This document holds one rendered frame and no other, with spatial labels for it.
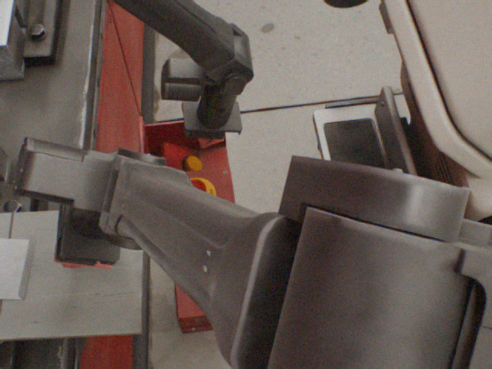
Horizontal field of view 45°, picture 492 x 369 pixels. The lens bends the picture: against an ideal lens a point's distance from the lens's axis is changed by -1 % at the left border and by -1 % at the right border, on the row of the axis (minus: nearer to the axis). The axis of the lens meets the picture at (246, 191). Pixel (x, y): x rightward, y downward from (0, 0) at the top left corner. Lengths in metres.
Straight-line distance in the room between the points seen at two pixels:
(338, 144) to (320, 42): 1.52
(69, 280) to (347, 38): 1.76
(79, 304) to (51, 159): 0.30
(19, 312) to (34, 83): 0.49
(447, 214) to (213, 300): 0.11
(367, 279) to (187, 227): 0.15
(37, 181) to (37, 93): 0.61
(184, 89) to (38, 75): 0.34
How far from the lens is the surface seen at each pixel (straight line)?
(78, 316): 0.82
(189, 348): 1.81
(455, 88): 0.57
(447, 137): 0.57
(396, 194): 0.18
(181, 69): 0.94
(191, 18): 0.83
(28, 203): 1.01
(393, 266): 0.17
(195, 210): 0.30
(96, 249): 0.68
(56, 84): 1.17
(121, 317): 0.80
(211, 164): 1.22
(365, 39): 2.39
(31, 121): 1.13
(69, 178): 0.57
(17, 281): 0.85
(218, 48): 0.87
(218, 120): 1.02
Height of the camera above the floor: 1.76
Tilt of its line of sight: 63 degrees down
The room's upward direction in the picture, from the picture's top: straight up
